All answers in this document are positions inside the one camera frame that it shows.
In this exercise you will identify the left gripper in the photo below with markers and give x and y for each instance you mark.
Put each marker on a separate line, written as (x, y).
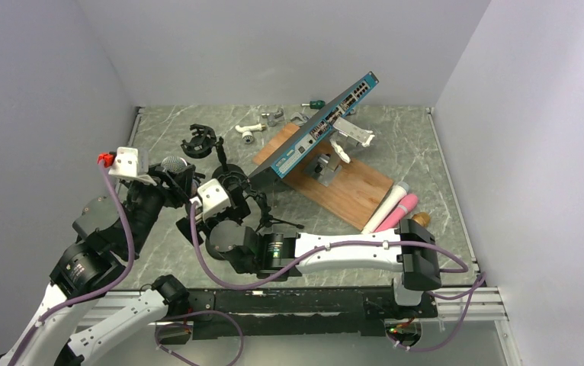
(172, 198)

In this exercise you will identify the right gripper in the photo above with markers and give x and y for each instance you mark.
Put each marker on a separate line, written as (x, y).
(239, 210)

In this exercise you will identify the grey-headed tan microphone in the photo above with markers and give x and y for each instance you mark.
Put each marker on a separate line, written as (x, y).
(172, 162)

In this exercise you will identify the black tripod shock-mount stand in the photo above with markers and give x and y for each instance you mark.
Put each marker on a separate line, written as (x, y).
(239, 194)

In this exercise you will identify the black round-base shock-mount stand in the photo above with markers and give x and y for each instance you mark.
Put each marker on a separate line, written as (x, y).
(203, 140)

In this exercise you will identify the white microphone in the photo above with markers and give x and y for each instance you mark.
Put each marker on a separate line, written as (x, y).
(387, 205)

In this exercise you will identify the pink microphone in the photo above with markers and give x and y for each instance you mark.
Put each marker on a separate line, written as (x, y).
(404, 207)

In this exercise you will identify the gold microphone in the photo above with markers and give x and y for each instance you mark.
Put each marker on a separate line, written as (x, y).
(422, 218)

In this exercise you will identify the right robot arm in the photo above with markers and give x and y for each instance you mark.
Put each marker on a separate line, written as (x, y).
(409, 251)

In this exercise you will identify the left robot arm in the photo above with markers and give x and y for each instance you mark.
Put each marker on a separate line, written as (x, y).
(110, 235)

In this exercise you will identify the white plastic faucet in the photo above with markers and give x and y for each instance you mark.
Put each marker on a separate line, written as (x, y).
(247, 132)

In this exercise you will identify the silver metal faucet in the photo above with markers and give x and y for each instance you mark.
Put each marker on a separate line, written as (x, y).
(273, 118)

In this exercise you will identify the adjustable wrench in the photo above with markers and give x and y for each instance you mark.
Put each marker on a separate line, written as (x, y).
(299, 118)

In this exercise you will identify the wooden board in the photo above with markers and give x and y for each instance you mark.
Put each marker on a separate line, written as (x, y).
(353, 195)

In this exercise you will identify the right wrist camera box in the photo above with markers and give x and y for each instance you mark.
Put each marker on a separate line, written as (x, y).
(210, 199)

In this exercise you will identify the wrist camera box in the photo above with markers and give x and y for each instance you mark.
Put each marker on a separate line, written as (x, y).
(128, 164)
(210, 199)

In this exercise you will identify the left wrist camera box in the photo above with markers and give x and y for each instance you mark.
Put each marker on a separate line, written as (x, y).
(128, 164)

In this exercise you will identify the blue network switch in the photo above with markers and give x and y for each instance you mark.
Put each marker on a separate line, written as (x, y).
(293, 150)

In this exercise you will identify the metal mounting bracket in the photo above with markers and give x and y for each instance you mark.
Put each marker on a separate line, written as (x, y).
(324, 168)

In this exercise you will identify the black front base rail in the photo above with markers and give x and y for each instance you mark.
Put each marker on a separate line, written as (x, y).
(294, 311)

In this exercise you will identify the green-handled screwdriver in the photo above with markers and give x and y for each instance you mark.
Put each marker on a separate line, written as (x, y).
(314, 104)

